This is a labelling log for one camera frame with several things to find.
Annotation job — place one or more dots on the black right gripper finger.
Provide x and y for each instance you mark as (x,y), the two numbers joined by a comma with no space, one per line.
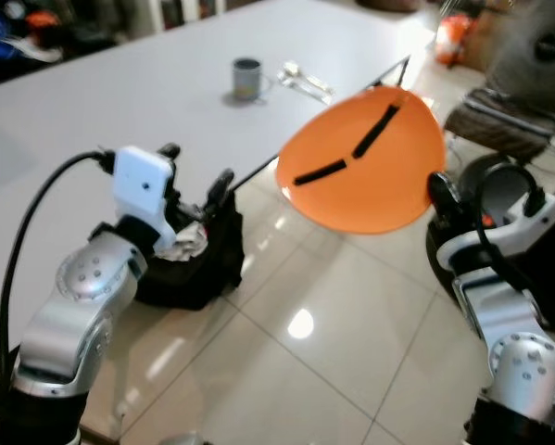
(440,190)

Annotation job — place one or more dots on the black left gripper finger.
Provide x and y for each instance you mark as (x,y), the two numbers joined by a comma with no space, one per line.
(220,193)
(171,151)

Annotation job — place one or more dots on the orange plate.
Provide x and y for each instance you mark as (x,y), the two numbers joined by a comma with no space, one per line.
(370,199)

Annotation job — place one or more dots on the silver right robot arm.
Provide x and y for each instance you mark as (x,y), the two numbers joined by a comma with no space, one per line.
(499,315)

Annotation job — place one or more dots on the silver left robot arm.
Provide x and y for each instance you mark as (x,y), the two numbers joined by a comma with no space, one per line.
(78,324)

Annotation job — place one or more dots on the black floor bag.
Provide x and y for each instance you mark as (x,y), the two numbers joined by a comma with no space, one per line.
(212,278)

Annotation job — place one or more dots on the brown striped stool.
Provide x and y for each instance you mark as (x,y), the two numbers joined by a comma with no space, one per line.
(499,130)

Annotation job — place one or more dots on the long black tape strip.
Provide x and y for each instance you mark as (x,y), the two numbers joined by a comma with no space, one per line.
(376,132)

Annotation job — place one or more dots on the grey mug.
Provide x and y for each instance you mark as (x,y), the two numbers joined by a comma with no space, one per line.
(246,83)

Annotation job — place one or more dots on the short black tape strip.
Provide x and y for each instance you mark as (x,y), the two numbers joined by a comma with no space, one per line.
(319,172)

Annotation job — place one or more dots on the orange and white container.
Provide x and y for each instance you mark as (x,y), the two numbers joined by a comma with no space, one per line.
(453,37)

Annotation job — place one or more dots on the grey round fan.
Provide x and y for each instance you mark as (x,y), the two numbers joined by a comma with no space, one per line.
(523,56)

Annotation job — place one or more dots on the orange black device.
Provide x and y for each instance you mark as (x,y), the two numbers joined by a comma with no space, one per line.
(43,26)

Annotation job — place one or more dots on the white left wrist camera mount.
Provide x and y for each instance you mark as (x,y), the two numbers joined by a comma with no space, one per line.
(140,185)

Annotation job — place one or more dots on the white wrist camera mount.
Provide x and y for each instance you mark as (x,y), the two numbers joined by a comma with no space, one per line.
(140,185)
(532,211)

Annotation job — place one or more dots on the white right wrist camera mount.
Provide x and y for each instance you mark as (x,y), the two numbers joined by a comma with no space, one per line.
(532,211)

